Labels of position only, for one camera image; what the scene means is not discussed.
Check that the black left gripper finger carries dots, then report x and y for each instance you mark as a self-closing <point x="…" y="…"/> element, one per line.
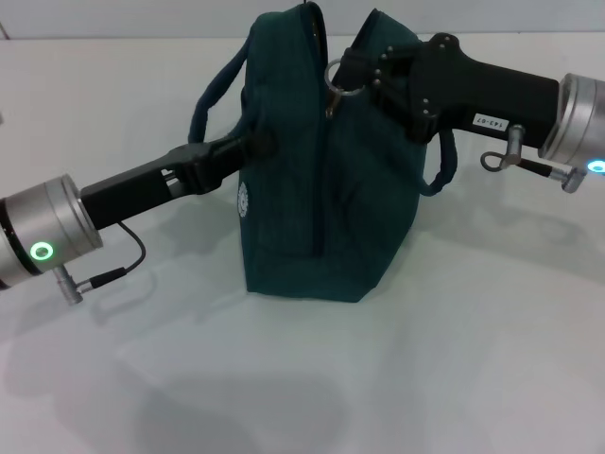
<point x="246" y="151"/>

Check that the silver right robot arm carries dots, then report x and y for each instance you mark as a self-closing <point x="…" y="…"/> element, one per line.
<point x="579" y="118"/>

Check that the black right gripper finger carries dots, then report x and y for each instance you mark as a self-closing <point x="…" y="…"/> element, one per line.
<point x="402" y="104"/>
<point x="373" y="66"/>

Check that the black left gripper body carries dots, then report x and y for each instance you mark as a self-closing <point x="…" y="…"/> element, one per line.
<point x="137" y="186"/>

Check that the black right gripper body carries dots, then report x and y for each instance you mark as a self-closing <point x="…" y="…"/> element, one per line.
<point x="482" y="94"/>

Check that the dark teal insulated lunch bag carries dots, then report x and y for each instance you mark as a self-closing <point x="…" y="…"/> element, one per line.
<point x="359" y="213"/>

